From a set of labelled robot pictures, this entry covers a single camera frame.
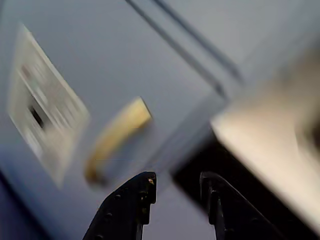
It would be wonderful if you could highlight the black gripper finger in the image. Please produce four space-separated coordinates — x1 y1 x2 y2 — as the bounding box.
82 171 158 240
199 171 287 240

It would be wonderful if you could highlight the water dispenser sticker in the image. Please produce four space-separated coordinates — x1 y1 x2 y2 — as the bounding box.
6 22 91 189

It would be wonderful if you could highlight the blue door with dispenser sticker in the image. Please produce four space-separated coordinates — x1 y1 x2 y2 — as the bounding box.
0 0 228 240

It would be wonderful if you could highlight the straight gold door handle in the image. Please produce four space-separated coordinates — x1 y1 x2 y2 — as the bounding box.
84 96 153 186

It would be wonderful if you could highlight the blue toy kitchen unit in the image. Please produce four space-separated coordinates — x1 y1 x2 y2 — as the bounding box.
0 0 320 240

